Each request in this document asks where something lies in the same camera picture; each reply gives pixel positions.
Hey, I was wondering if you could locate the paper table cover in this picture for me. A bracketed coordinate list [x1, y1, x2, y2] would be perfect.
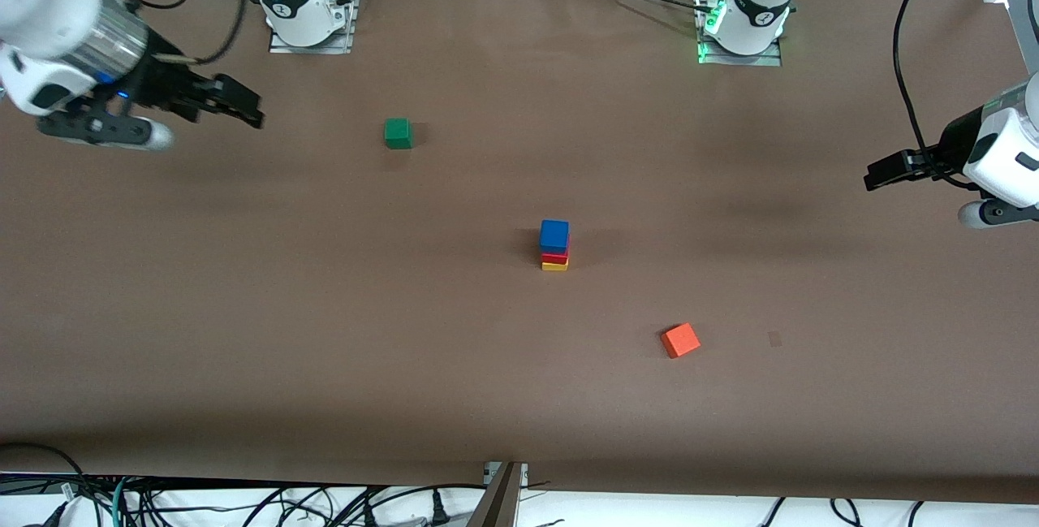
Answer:
[0, 0, 1039, 503]

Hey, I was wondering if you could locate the orange wooden cube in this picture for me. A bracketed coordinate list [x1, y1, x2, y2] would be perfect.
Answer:
[660, 322, 701, 359]

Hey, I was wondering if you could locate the brown wooden beam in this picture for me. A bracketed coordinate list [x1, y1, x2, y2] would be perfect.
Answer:
[467, 462, 524, 527]

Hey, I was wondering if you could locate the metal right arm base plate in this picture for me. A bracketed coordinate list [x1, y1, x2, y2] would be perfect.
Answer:
[269, 0, 360, 55]

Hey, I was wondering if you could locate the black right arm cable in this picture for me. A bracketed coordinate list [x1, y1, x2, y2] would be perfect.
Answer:
[75, 0, 249, 67]

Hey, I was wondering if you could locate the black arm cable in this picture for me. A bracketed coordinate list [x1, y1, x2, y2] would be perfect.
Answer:
[75, 0, 249, 67]
[892, 0, 1039, 191]

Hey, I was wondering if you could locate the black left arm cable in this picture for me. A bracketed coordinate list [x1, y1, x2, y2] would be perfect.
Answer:
[892, 0, 1039, 191]

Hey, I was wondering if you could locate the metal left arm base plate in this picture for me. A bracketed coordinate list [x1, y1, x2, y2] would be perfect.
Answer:
[696, 0, 783, 67]

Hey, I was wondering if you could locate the black floor cable loop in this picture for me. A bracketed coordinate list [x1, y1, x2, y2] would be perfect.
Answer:
[0, 443, 86, 483]

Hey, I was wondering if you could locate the metal beam bracket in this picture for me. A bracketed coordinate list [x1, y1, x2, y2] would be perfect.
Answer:
[484, 461, 530, 486]

